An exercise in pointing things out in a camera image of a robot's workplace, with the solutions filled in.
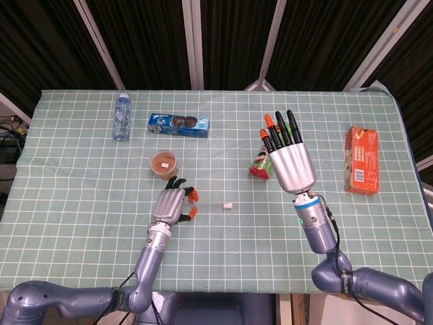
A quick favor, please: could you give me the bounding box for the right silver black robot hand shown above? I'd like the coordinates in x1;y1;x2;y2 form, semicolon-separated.
258;110;318;196

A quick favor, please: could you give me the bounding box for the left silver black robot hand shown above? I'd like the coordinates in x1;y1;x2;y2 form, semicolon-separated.
151;175;199;227

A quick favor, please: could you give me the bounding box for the green chips can red lid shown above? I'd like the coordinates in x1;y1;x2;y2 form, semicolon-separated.
249;121;296;180

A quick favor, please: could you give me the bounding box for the clear jar with brown snacks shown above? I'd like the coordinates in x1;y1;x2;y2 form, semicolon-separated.
150;149;179;181

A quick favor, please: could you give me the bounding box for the green white checkered tablecloth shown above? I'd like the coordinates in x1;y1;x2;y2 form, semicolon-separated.
0;89;433;294

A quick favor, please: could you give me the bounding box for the orange carton box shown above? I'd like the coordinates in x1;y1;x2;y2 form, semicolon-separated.
344;126;380;196

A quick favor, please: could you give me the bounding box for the blue cookie box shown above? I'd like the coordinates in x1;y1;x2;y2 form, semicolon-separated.
147;113;211;139

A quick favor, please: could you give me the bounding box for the clear plastic water bottle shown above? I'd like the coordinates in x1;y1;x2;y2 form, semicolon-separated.
112;93;133;142

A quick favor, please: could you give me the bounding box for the grey robot torso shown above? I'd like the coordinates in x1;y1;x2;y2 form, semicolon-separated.
137;291;277;325

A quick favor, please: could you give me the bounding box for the brown wooden table leg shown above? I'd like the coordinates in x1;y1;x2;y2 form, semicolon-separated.
291;293;307;325

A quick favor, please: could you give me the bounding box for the dark pleated curtain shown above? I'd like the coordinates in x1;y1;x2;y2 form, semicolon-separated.
0;0;433;163

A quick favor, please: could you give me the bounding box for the black equipment box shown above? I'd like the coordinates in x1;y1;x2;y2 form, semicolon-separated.
0;130;28;165

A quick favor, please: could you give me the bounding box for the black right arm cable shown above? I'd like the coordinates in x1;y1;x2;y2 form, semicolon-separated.
321;196;383;325

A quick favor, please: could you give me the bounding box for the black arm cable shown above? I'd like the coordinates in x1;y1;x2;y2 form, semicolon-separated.
101;269;139;325
321;196;383;325

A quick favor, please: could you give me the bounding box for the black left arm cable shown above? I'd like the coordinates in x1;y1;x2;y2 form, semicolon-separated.
101;269;139;325

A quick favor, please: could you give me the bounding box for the white frame post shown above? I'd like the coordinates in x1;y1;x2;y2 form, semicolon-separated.
181;0;206;91
74;0;126;91
343;0;426;91
244;0;288;91

